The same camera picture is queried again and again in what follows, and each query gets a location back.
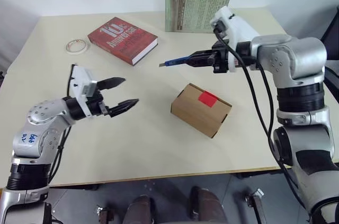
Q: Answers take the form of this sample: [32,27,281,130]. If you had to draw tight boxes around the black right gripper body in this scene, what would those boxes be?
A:
[211,40,230,74]

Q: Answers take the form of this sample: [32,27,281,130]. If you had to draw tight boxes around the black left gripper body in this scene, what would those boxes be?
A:
[86,89,111,116]

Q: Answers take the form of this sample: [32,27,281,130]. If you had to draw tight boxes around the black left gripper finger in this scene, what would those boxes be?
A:
[96,77,126,91]
[108,98,139,118]

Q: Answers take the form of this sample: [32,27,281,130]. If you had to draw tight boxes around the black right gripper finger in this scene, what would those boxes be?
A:
[185,57,213,67]
[189,50,213,59]

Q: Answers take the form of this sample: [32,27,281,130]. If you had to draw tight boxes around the blue utility cutter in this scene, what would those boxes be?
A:
[159,56,194,68]

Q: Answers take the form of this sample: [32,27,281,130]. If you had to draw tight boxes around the brown cardboard box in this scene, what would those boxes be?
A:
[171,83,233,139]

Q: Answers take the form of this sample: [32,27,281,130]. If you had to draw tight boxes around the red tape piece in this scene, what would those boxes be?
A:
[198,91,218,107]

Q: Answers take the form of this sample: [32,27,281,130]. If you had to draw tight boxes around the white masking tape roll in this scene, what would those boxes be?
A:
[65,38,90,55]

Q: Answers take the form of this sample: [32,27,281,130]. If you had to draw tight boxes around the red hardcover book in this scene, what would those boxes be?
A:
[87,16,159,66]

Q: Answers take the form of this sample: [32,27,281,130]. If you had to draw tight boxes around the green hardcover book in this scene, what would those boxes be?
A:
[164,0,233,34]

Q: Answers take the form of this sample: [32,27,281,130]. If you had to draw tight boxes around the dark brown rounded shape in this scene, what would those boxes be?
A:
[190,186,228,224]
[124,194,157,224]

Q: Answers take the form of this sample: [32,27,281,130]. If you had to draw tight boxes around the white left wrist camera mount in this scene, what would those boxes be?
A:
[69,65,99,119]

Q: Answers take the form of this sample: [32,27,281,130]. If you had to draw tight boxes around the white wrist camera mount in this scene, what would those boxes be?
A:
[210,6,261,73]
[69,65,99,119]

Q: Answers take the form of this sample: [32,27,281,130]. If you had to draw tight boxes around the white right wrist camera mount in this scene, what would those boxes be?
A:
[210,6,261,73]

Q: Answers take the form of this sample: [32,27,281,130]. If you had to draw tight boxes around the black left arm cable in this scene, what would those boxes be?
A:
[48,62,77,182]

